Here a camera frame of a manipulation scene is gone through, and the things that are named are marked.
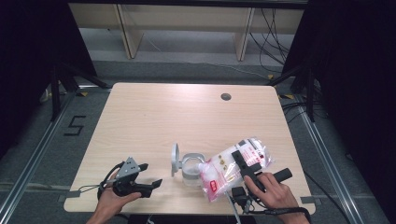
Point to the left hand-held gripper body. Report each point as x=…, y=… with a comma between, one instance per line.
x=128, y=169

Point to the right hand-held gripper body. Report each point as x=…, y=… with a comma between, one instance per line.
x=253, y=174

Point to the red and white sugar bag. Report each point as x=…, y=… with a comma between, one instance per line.
x=224, y=174

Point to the clear jar with grey lid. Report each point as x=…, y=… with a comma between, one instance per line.
x=190, y=169

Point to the person's right hand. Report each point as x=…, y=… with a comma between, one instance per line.
x=275, y=196

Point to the person's left hand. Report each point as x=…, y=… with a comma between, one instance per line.
x=109, y=202

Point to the black metal stand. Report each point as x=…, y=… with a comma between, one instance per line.
x=309, y=93
x=56, y=93

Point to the dark curtain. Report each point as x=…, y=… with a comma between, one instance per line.
x=358, y=77
x=28, y=62

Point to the light wooden shelf unit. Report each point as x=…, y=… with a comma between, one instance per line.
x=186, y=18

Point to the aluminium floor rail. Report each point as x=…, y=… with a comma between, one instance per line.
x=34, y=158
x=330, y=168

